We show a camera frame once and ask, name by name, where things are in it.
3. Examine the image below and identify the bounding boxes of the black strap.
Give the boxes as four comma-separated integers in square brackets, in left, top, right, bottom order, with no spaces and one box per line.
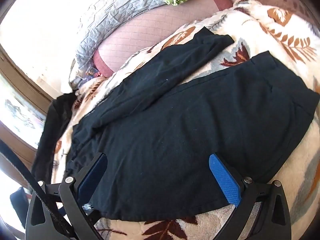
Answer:
[0,139,75,233]

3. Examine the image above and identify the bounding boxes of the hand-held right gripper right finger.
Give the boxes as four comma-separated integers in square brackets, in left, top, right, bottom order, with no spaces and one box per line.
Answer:
[209,153,293,240]

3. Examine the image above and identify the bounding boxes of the wooden window frame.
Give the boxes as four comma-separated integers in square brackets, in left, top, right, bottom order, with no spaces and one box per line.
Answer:
[0,47,53,188]

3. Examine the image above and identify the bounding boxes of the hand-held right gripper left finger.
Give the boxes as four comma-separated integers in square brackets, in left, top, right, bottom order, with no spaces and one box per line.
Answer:
[25,152,108,240]

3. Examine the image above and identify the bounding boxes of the leaf-print fleece blanket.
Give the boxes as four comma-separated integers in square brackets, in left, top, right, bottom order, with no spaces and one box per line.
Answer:
[51,0,320,240]

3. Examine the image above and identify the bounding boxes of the pink checked pillow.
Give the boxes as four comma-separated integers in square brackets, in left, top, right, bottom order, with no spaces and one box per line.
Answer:
[94,0,234,78]

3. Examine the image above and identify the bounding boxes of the grey quilted blanket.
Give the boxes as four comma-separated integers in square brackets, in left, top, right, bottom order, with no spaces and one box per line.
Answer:
[75,0,167,73]

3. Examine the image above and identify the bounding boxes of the dark cloth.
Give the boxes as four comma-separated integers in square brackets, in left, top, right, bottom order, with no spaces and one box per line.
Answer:
[31,92,78,180]

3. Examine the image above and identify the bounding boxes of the black pants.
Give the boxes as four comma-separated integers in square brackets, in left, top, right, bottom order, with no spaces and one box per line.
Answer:
[66,26,317,222]

